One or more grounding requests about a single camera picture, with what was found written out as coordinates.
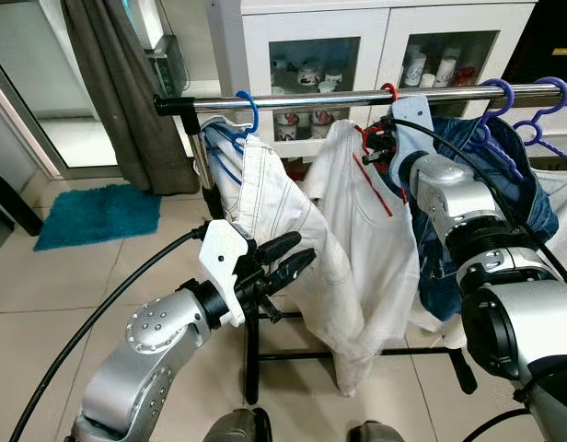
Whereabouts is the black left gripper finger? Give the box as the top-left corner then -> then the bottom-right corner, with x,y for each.
268,247 -> 318,292
254,230 -> 304,269

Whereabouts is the white shirt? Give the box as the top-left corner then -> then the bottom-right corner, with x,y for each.
302,118 -> 424,399

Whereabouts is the blue plastic hanger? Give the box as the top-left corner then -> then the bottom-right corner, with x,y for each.
202,89 -> 262,185

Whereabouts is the white denim jacket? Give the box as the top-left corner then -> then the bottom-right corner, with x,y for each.
201,115 -> 367,367

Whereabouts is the white blue ceramic jar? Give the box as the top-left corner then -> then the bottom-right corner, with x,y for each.
405,53 -> 428,88
437,57 -> 460,87

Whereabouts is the white ceramic teapot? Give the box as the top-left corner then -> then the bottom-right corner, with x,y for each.
297,63 -> 327,89

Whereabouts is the white glass front cabinet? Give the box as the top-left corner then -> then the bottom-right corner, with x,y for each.
207,0 -> 542,171

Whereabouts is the blue denim jacket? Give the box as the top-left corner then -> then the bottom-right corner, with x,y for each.
420,113 -> 561,321

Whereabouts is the teal floor mat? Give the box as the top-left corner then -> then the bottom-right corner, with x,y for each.
33,182 -> 163,252

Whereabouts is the grey robot right foot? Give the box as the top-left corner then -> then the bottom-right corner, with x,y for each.
348,422 -> 404,442

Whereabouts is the white t-shirt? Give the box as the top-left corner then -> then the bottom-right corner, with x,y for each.
527,169 -> 567,282

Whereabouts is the grey curtain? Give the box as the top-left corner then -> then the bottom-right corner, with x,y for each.
63,0 -> 203,196

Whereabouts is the white framed glass door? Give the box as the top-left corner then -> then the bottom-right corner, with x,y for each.
0,0 -> 87,180

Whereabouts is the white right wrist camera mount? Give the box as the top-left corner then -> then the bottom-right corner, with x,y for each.
391,95 -> 438,190

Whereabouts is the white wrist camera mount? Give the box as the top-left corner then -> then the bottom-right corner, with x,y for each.
391,95 -> 438,190
199,219 -> 249,328

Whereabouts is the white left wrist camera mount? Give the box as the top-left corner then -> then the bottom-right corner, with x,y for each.
199,219 -> 249,328

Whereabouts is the black clothes rack chrome rail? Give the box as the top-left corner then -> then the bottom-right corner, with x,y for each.
155,81 -> 567,406

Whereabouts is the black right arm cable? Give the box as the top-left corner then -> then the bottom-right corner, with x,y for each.
391,115 -> 567,286

